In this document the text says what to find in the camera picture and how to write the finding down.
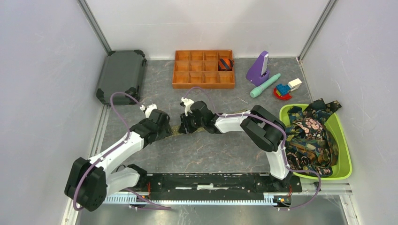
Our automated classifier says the black gold leaf tie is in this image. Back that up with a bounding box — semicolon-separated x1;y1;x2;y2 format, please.
303;98;342;123

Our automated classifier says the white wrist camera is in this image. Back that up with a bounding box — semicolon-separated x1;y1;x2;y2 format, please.
180;97;195;116
139;104;157;119

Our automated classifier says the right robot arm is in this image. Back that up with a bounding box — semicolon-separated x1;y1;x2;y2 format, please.
178;97;290;191

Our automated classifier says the rolled orange striped tie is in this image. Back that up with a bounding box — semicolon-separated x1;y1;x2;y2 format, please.
218;58;234;71

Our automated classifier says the lime green plastic bin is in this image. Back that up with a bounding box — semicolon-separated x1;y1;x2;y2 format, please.
279;104;352;181

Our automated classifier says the dark green hard case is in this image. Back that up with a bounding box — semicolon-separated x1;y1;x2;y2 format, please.
95;49;147;105

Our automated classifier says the navy orange floral tie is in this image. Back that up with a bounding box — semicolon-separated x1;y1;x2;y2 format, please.
285;106;339;177

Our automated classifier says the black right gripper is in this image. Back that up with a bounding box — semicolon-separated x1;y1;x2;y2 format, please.
179;110;206;134

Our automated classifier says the purple metronome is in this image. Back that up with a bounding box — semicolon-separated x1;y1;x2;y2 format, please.
246;51;270;86

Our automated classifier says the black pink rose tie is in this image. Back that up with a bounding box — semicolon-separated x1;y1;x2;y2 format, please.
292;118;327;141

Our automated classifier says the mint green cylinder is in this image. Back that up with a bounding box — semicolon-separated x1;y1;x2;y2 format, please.
250;73;281;98

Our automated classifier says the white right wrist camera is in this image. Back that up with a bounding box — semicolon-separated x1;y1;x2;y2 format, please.
180;97;195;116

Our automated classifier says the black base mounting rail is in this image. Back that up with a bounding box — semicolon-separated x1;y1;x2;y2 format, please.
131;172;303;201

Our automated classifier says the orange wooden compartment tray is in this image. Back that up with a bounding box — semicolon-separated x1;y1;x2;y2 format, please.
171;50;235;89

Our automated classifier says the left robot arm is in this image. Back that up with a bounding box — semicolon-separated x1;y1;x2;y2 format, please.
64;105;172;211

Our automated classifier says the colourful toy brick boat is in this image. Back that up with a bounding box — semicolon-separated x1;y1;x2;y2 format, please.
273;78;302;101

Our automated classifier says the green gold vine tie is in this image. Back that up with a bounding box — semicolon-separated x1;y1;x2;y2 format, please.
171;109;248;136

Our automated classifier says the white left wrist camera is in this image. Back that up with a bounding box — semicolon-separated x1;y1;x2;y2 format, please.
139;104;157;119

